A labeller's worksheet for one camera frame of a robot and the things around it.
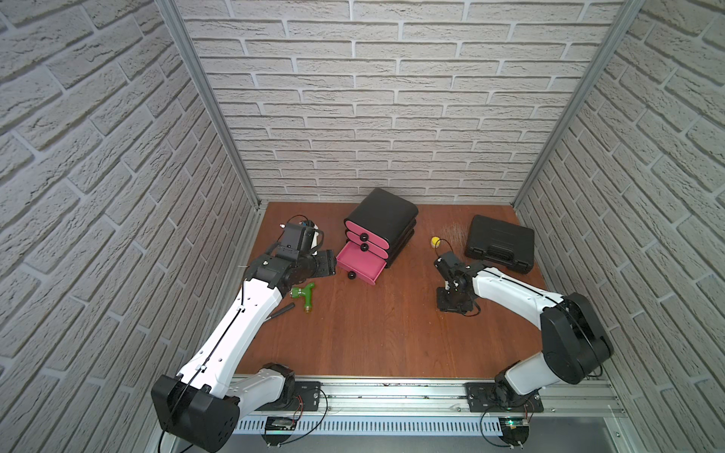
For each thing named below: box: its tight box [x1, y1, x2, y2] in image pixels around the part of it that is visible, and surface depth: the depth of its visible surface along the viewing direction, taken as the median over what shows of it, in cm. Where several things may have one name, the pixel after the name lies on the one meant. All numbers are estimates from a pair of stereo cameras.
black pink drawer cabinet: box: [336, 187, 420, 286], surface depth 97 cm
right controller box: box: [498, 417, 530, 451], surface depth 71 cm
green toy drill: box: [289, 282, 316, 313], surface depth 92 cm
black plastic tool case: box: [464, 214, 536, 275], surface depth 101 cm
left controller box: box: [261, 416, 298, 448], surface depth 71 cm
